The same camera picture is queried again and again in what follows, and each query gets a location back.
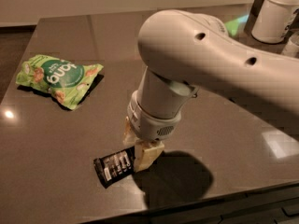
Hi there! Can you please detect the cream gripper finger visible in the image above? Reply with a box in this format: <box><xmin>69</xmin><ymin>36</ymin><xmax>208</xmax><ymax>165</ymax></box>
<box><xmin>134</xmin><ymin>141</ymin><xmax>164</xmax><ymax>173</ymax></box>
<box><xmin>123</xmin><ymin>117</ymin><xmax>136</xmax><ymax>147</ymax></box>

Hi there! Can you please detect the black rxbar chocolate wrapper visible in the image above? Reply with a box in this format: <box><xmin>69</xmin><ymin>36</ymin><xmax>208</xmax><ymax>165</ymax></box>
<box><xmin>93</xmin><ymin>147</ymin><xmax>135</xmax><ymax>188</ymax></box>

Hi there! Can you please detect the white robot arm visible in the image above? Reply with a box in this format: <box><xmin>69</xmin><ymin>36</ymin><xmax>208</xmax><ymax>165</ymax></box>
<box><xmin>125</xmin><ymin>10</ymin><xmax>299</xmax><ymax>172</ymax></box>

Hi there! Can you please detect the white cylindrical canister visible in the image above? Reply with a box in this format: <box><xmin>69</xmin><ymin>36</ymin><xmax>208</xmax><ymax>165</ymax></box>
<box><xmin>251</xmin><ymin>0</ymin><xmax>299</xmax><ymax>44</ymax></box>

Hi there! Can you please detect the dark box behind canister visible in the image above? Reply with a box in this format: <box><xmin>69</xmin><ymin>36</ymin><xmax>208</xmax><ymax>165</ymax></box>
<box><xmin>244</xmin><ymin>0</ymin><xmax>264</xmax><ymax>35</ymax></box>

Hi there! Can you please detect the green snack bag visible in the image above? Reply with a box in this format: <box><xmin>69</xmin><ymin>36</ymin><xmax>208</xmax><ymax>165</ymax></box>
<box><xmin>16</xmin><ymin>54</ymin><xmax>104</xmax><ymax>110</ymax></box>

